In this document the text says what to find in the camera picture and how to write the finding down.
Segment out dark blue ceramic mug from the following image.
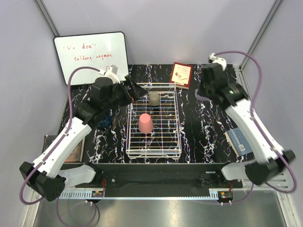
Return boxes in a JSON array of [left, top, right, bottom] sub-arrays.
[[98, 110, 112, 129]]

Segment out white wire dish rack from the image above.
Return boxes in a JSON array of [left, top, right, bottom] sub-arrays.
[[126, 83, 182, 160]]

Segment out white slotted cable duct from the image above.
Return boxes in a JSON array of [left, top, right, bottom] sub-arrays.
[[59, 187, 227, 200]]

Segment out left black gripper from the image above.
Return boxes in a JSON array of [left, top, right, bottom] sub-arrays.
[[104, 75, 148, 111]]

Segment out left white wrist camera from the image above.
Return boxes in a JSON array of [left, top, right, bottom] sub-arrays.
[[99, 65, 121, 84]]

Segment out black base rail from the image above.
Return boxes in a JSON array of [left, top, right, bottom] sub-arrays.
[[62, 164, 244, 190]]

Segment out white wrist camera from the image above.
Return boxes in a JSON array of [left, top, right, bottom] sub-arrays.
[[99, 65, 121, 84], [208, 53, 227, 71]]

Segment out dark Tale of Two Cities book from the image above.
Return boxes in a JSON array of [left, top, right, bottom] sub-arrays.
[[42, 135, 85, 163]]

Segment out beige ceramic mug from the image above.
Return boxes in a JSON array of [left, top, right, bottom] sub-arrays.
[[149, 93, 160, 106]]

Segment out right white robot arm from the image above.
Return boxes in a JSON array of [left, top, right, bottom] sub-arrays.
[[196, 63, 295, 188]]

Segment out red and cream book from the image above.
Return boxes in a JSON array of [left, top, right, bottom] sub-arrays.
[[169, 62, 193, 89]]

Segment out pink plastic cup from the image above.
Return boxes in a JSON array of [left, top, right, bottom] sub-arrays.
[[138, 113, 153, 134]]

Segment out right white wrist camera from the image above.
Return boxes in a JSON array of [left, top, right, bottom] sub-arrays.
[[208, 53, 227, 71]]

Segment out lavender plastic cup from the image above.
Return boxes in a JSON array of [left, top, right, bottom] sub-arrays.
[[195, 90, 211, 102]]

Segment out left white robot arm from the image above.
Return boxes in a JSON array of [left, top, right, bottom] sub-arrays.
[[19, 75, 148, 201]]

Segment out white dry-erase board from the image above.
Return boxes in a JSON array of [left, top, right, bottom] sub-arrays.
[[53, 32, 129, 83]]

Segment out light blue paperback book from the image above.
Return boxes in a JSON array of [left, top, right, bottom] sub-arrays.
[[224, 128, 253, 157]]

